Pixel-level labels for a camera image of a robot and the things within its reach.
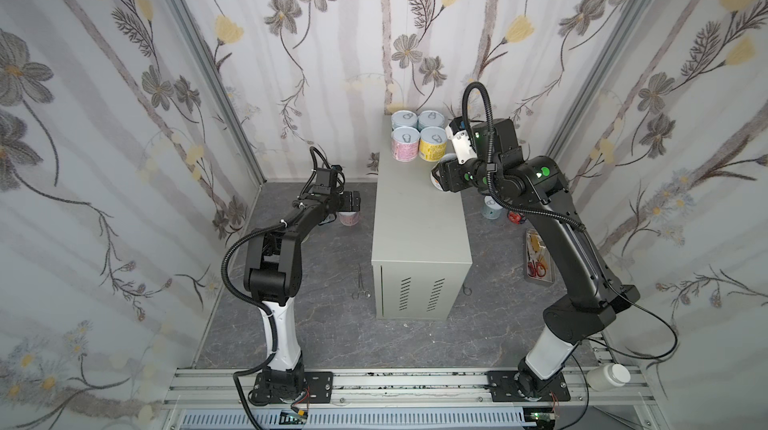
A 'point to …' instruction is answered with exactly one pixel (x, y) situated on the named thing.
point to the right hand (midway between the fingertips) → (450, 158)
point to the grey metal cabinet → (421, 258)
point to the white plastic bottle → (608, 376)
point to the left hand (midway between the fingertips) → (344, 189)
